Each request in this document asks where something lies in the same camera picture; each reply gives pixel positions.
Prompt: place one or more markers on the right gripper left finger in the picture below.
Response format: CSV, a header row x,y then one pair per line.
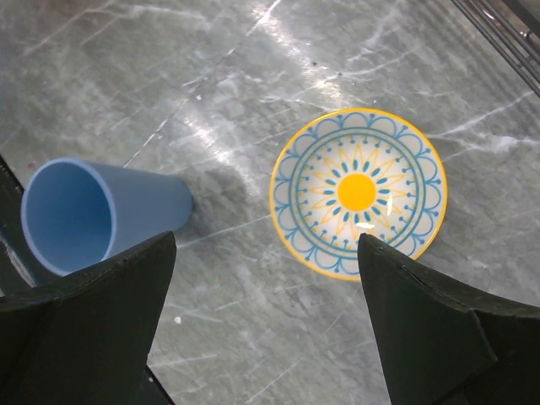
x,y
84,325

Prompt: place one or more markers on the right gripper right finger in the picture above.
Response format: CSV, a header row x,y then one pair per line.
x,y
442,341

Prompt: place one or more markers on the blue upright plastic cup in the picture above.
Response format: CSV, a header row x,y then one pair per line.
x,y
76,213

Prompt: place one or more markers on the cream bowl under red bowl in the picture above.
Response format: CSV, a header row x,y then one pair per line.
x,y
352,172

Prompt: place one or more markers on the black wire dish rack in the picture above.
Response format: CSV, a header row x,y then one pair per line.
x,y
511,27

